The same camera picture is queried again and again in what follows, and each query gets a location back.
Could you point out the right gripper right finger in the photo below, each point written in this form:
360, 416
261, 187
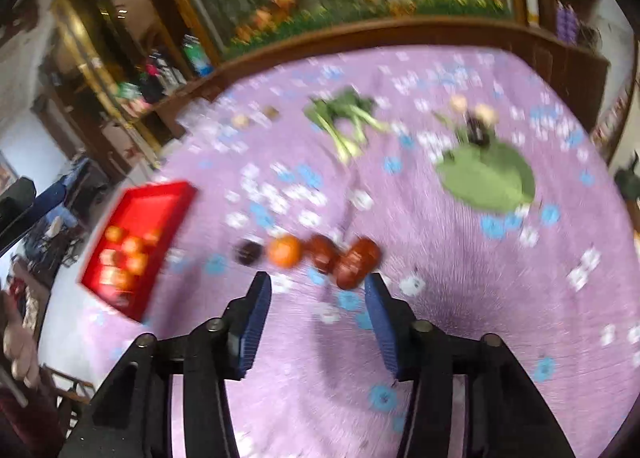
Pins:
391, 321

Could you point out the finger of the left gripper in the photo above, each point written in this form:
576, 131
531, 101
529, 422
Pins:
48, 200

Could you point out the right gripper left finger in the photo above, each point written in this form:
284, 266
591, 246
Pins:
245, 320

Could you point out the yellow orange fruit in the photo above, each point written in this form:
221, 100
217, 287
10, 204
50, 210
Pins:
114, 234

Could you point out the small orange mandarin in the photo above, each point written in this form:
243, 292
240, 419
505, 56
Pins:
136, 263

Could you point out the large orange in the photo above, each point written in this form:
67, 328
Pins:
152, 237

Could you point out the dark plum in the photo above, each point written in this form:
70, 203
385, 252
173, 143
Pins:
248, 252

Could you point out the large red jujube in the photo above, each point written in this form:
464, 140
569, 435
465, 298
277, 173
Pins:
357, 263

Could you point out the small mandarin by jujubes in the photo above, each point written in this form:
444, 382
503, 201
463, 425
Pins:
286, 251

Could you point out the middle red jujube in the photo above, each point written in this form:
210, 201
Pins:
323, 253

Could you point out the red shallow tray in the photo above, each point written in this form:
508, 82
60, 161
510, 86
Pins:
125, 260

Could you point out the dark wooden cabinet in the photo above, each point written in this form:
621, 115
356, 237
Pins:
575, 74

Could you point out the purple floral tablecloth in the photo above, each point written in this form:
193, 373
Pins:
558, 279

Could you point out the clear plastic cup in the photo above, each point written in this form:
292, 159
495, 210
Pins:
199, 119

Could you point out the large green leaf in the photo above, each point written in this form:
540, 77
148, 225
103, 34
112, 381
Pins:
494, 178

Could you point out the small beige root piece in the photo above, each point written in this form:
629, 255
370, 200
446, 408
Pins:
241, 121

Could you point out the water bottle green label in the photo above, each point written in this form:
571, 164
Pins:
196, 55

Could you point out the dark grape on leaf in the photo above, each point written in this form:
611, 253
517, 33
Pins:
477, 132

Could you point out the small green olive fruit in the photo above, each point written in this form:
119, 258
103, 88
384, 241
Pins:
271, 113

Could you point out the green bok choy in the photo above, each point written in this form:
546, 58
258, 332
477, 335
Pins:
345, 118

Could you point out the beige root slice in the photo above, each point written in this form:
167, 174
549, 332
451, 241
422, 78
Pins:
459, 104
486, 114

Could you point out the purple bottles pack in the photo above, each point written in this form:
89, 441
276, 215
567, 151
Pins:
567, 24

